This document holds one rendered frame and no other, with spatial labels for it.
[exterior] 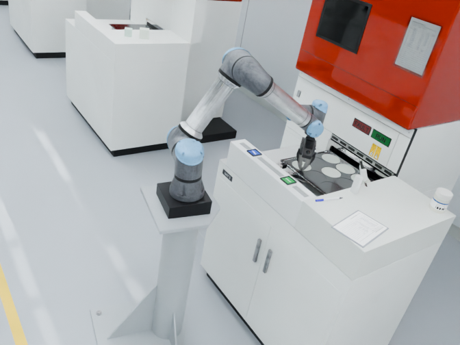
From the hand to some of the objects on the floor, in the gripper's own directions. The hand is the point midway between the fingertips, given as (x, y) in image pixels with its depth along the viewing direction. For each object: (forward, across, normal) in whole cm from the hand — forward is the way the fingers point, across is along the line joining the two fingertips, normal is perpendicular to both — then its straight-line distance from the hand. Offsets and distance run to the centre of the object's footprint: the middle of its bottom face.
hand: (301, 169), depth 226 cm
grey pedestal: (+91, +57, +45) cm, 117 cm away
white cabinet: (+92, -13, +6) cm, 93 cm away
